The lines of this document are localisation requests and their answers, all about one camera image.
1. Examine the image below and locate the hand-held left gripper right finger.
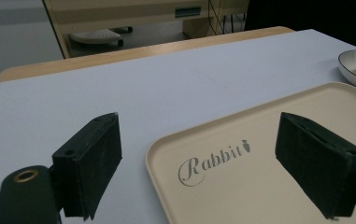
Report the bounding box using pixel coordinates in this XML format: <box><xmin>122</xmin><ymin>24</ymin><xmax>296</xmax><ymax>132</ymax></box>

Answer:
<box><xmin>275</xmin><ymin>111</ymin><xmax>356</xmax><ymax>220</ymax></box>

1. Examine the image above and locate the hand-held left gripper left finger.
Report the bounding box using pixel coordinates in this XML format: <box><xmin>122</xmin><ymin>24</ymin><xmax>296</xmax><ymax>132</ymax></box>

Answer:
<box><xmin>51</xmin><ymin>112</ymin><xmax>123</xmax><ymax>221</ymax></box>

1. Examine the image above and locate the beige plastic tray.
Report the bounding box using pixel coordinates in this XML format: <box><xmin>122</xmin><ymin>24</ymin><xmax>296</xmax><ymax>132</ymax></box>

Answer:
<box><xmin>145</xmin><ymin>81</ymin><xmax>356</xmax><ymax>224</ymax></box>

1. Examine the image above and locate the light wooden table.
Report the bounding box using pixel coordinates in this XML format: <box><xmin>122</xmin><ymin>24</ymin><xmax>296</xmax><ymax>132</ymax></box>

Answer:
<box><xmin>0</xmin><ymin>25</ymin><xmax>295</xmax><ymax>83</ymax></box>

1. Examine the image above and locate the beige wooden cabinet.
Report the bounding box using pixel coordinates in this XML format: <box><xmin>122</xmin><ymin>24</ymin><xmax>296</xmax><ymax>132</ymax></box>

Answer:
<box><xmin>42</xmin><ymin>0</ymin><xmax>250</xmax><ymax>59</ymax></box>

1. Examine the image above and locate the black cable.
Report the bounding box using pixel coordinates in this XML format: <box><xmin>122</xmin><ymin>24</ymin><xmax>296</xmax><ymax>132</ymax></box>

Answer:
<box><xmin>207</xmin><ymin>0</ymin><xmax>225</xmax><ymax>36</ymax></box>

